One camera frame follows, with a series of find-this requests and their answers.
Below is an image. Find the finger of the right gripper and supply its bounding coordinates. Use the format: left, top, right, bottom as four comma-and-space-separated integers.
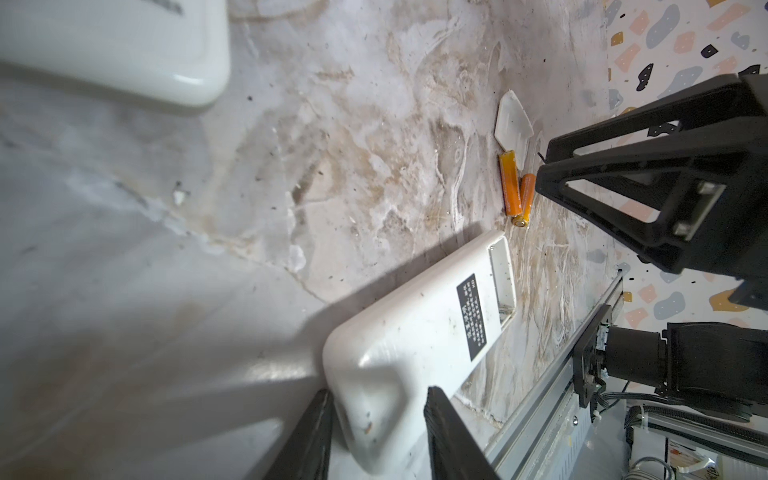
536, 74, 767, 276

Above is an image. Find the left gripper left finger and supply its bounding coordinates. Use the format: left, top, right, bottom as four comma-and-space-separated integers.
264, 389, 334, 480

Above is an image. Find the red and white remote control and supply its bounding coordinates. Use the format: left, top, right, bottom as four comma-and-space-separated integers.
322, 230, 517, 476

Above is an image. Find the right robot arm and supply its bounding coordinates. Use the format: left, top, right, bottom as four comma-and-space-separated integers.
536, 74, 767, 421

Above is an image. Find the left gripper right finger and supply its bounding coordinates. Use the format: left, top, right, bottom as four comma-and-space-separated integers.
423, 386, 498, 480

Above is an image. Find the aluminium mounting rail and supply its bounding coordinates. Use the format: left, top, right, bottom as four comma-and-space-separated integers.
485, 269, 626, 479

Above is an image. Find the orange AAA batteries pair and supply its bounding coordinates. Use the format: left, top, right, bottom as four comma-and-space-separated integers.
499, 151, 536, 228

